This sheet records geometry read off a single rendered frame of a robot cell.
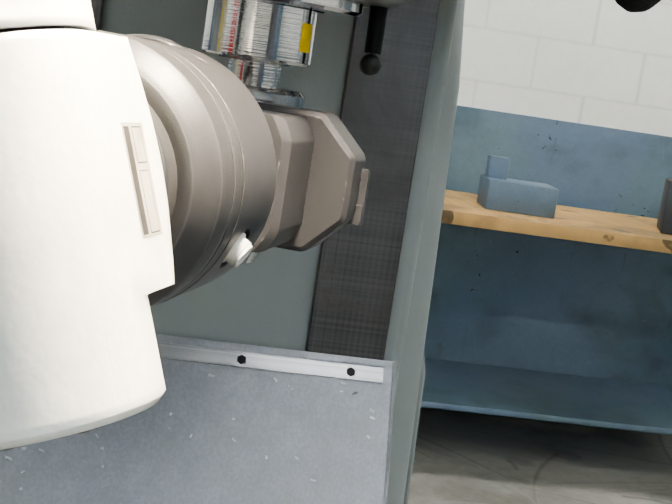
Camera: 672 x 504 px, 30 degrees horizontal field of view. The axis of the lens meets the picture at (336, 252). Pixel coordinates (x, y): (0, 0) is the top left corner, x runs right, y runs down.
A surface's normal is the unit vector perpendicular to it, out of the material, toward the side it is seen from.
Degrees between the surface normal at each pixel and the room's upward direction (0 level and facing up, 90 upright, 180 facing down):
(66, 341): 76
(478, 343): 90
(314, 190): 89
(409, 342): 89
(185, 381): 63
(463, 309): 90
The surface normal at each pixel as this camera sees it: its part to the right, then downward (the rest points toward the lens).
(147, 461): 0.17, -0.29
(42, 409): 0.22, 0.03
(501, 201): 0.04, 0.15
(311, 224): -0.20, 0.10
